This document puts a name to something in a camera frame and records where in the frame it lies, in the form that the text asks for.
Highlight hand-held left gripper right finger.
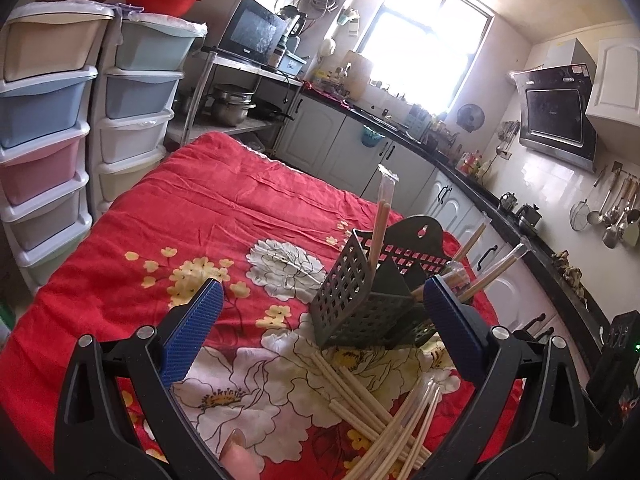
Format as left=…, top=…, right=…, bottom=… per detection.
left=415, top=275, right=588, bottom=480

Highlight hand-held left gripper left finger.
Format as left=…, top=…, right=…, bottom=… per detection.
left=54, top=277, right=226, bottom=480

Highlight dark green utensil basket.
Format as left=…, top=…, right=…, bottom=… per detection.
left=310, top=215, right=468, bottom=351

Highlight pile of chopsticks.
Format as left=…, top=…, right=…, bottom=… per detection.
left=297, top=350, right=446, bottom=480

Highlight row of hanging kitchen utensils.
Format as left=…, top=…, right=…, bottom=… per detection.
left=570, top=162, right=640, bottom=251

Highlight person's left hand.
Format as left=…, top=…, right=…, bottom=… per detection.
left=220, top=432, right=261, bottom=480

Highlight pile of ginger roots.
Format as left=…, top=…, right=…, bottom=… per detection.
left=550, top=249, right=586, bottom=296

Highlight dark lidded pot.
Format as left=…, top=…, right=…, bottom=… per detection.
left=515, top=203, right=543, bottom=228

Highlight red floral blanket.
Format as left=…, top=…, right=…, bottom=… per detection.
left=0, top=132, right=523, bottom=480

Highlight black kitchen countertop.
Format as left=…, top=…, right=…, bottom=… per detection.
left=300, top=87, right=618, bottom=356

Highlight small round fan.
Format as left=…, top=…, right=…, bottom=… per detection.
left=457, top=103, right=485, bottom=128

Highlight steel cooking pot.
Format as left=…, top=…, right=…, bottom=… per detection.
left=207, top=85, right=256, bottom=127

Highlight white kitchen base cabinets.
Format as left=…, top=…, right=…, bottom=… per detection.
left=275, top=95, right=566, bottom=341

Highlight grey blue drawer tower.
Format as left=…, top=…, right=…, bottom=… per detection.
left=90, top=10, right=208, bottom=216

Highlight black range hood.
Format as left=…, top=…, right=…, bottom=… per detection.
left=512, top=37, right=598, bottom=173

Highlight beige blue pink drawer tower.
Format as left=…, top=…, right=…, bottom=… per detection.
left=0, top=2, right=116, bottom=286

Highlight metal rack table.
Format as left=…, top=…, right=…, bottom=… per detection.
left=167, top=45, right=306, bottom=153

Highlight beige cutting board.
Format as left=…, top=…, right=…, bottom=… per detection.
left=345, top=51, right=373, bottom=98

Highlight light blue storage box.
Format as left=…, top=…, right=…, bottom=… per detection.
left=277, top=52, right=308, bottom=76

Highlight kitchen window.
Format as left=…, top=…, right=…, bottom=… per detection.
left=357, top=0, right=493, bottom=116

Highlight black microwave oven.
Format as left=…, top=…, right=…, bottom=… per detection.
left=218, top=0, right=291, bottom=66

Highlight white wall cabinet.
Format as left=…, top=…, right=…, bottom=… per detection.
left=585, top=37, right=640, bottom=128

